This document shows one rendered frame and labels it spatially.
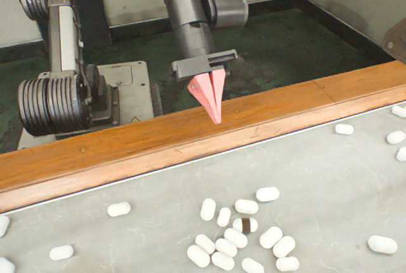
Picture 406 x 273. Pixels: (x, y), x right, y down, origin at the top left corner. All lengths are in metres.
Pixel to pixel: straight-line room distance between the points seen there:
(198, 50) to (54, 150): 0.32
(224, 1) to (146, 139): 0.28
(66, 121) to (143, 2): 1.83
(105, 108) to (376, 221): 0.80
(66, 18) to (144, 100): 0.44
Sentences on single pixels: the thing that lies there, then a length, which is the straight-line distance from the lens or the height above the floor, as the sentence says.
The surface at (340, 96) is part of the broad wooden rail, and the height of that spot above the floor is 0.76.
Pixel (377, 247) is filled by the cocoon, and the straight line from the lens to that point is 0.54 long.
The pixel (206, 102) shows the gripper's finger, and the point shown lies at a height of 0.87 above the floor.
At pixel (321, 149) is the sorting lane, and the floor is 0.74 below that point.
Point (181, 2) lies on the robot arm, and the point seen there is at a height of 1.00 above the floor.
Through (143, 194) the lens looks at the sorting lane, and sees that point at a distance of 0.56.
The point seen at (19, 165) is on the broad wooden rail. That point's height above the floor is 0.76.
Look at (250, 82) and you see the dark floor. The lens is 2.05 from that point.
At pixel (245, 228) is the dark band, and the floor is 0.76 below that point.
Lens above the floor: 1.19
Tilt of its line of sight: 44 degrees down
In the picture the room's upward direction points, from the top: straight up
